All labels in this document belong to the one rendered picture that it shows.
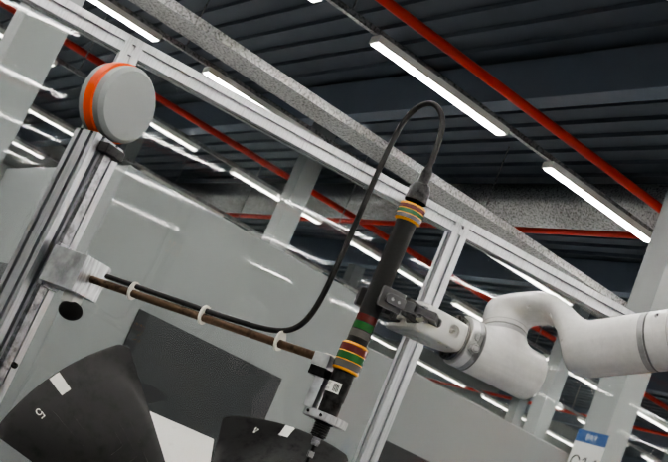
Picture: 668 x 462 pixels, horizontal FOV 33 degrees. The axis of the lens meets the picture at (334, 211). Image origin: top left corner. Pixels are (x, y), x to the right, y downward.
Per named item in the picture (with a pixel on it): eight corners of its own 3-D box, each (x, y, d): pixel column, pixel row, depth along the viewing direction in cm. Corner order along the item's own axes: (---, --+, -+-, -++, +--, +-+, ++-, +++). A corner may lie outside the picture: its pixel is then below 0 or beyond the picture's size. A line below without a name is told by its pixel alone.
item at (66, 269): (32, 280, 209) (52, 238, 211) (57, 293, 214) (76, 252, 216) (69, 293, 203) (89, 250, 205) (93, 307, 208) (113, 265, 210)
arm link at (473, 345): (474, 371, 178) (459, 364, 177) (447, 368, 186) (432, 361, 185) (493, 322, 180) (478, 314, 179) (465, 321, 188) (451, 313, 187)
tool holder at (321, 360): (283, 405, 172) (309, 346, 174) (306, 417, 178) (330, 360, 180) (331, 423, 167) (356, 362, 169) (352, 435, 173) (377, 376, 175)
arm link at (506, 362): (490, 310, 182) (481, 361, 177) (554, 344, 187) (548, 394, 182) (459, 327, 189) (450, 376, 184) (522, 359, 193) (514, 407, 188)
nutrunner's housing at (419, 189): (300, 430, 171) (414, 161, 181) (313, 436, 174) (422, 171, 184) (321, 438, 169) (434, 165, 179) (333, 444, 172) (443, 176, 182)
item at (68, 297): (50, 312, 205) (62, 287, 207) (64, 319, 209) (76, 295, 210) (68, 319, 203) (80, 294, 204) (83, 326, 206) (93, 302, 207)
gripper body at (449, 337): (466, 364, 177) (408, 334, 173) (435, 360, 186) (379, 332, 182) (483, 319, 178) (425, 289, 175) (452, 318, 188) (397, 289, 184)
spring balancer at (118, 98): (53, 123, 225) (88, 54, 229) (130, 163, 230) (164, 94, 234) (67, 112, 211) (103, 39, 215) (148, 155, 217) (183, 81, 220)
